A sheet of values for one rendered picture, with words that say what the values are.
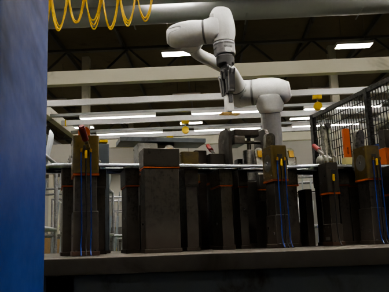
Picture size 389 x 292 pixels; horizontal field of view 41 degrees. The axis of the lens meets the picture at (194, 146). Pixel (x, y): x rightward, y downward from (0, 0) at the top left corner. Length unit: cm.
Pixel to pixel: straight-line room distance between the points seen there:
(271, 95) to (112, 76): 598
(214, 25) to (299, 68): 629
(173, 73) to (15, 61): 810
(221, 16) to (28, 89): 198
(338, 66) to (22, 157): 838
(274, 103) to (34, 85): 241
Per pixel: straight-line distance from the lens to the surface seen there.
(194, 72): 830
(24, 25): 24
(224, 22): 219
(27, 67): 24
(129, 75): 839
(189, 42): 221
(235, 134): 217
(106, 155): 217
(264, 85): 263
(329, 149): 233
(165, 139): 219
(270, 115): 264
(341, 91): 978
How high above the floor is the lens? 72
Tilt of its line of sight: 11 degrees up
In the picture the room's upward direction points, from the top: 2 degrees counter-clockwise
